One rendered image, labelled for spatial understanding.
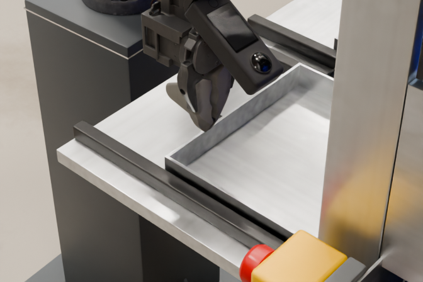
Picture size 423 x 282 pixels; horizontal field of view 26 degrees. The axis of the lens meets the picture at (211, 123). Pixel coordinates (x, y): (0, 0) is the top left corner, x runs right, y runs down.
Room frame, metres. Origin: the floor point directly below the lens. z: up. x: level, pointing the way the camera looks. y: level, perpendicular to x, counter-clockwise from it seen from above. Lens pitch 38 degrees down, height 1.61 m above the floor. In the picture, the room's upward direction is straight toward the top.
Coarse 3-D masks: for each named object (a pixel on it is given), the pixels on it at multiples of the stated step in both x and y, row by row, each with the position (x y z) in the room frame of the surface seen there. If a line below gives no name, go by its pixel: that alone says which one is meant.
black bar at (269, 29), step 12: (252, 24) 1.14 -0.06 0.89; (264, 24) 1.13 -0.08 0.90; (276, 24) 1.13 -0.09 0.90; (264, 36) 1.13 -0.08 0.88; (276, 36) 1.11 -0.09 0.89; (288, 36) 1.10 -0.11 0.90; (300, 36) 1.10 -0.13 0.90; (300, 48) 1.08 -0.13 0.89; (312, 48) 1.07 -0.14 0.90; (324, 48) 1.07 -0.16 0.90; (324, 60) 1.05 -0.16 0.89
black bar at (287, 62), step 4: (272, 48) 1.07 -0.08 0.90; (272, 52) 1.06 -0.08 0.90; (276, 52) 1.06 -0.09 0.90; (280, 52) 1.06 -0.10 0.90; (276, 56) 1.05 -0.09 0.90; (280, 56) 1.05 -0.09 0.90; (284, 56) 1.05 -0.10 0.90; (280, 60) 1.04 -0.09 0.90; (284, 60) 1.04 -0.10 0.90; (288, 60) 1.04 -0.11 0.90; (292, 60) 1.04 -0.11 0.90; (296, 60) 1.04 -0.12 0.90; (284, 64) 1.03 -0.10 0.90; (288, 64) 1.03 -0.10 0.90; (292, 64) 1.03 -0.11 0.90; (304, 64) 1.03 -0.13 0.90; (284, 68) 1.03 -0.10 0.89; (288, 68) 1.03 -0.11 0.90; (312, 68) 1.02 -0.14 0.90; (284, 72) 1.03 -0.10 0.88
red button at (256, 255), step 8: (256, 248) 0.57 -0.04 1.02; (264, 248) 0.57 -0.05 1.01; (248, 256) 0.57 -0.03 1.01; (256, 256) 0.56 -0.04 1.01; (264, 256) 0.56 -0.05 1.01; (240, 264) 0.56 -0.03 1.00; (248, 264) 0.56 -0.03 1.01; (256, 264) 0.56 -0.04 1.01; (240, 272) 0.56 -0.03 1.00; (248, 272) 0.55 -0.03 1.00; (248, 280) 0.55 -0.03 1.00
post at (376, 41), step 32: (352, 0) 0.59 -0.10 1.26; (384, 0) 0.57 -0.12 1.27; (416, 0) 0.55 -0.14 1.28; (352, 32) 0.59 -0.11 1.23; (384, 32) 0.57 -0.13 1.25; (416, 32) 0.55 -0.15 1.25; (352, 64) 0.58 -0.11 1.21; (384, 64) 0.57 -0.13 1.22; (416, 64) 0.56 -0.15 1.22; (352, 96) 0.58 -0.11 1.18; (384, 96) 0.56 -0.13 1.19; (352, 128) 0.58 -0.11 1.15; (384, 128) 0.56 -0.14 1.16; (352, 160) 0.58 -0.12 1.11; (384, 160) 0.56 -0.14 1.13; (352, 192) 0.57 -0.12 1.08; (384, 192) 0.56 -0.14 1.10; (320, 224) 0.59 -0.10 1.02; (352, 224) 0.57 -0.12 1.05; (384, 224) 0.55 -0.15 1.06; (352, 256) 0.57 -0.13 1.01
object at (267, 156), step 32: (256, 96) 0.94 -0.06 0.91; (288, 96) 0.98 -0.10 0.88; (320, 96) 0.98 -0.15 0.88; (224, 128) 0.89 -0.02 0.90; (256, 128) 0.91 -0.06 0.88; (288, 128) 0.91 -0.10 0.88; (320, 128) 0.91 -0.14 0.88; (192, 160) 0.85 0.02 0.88; (224, 160) 0.85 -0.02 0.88; (256, 160) 0.85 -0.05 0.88; (288, 160) 0.85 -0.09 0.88; (320, 160) 0.85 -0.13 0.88; (224, 192) 0.76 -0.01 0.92; (256, 192) 0.79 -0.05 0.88; (288, 192) 0.79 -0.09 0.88; (320, 192) 0.79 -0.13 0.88; (256, 224) 0.72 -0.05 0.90; (288, 224) 0.74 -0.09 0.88
